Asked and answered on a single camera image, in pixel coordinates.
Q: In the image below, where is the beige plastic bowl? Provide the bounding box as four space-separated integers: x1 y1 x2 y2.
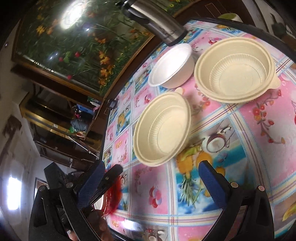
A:
194 37 280 103
133 92 192 167

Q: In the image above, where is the white paper bowl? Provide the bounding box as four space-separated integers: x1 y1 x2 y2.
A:
148 43 195 89

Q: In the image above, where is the colourful fruit pattern tablecloth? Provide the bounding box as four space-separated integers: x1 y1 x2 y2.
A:
101 19 296 241

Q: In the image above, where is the wooden counter cabinet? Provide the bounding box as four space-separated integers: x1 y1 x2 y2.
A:
12 65 102 171

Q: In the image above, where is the small black table device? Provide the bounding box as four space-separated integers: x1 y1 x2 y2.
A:
107 99 118 110

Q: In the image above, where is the flower mural panel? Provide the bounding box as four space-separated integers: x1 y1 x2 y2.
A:
11 0 200 100

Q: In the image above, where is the steel thermos flask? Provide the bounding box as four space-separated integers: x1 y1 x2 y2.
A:
115 0 188 47

